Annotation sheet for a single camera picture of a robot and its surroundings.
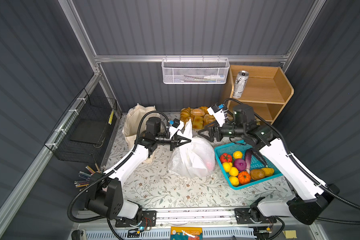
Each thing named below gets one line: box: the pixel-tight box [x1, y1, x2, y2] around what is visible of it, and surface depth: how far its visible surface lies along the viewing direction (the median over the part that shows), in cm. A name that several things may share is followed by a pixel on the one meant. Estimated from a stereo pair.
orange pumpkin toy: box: [238, 171, 252, 185], surface depth 83 cm
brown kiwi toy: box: [250, 169, 266, 180], surface depth 82 cm
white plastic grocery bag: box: [168, 119, 216, 178], surface depth 79 cm
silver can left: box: [232, 70, 250, 99], surface depth 78 cm
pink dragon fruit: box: [206, 162, 214, 170], surface depth 84 cm
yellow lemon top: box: [233, 150, 243, 159], surface depth 93 cm
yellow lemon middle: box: [229, 166, 239, 177], surface depth 86 cm
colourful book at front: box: [170, 226, 203, 240], surface depth 71 cm
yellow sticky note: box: [282, 230, 298, 239], surface depth 69 cm
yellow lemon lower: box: [229, 176, 240, 187], surface depth 83 cm
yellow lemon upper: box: [222, 162, 233, 173], surface depth 86 cm
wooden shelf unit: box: [226, 65, 294, 125], surface depth 93 cm
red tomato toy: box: [220, 153, 233, 164], surface depth 90 cm
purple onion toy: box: [234, 158, 247, 172], surface depth 88 cm
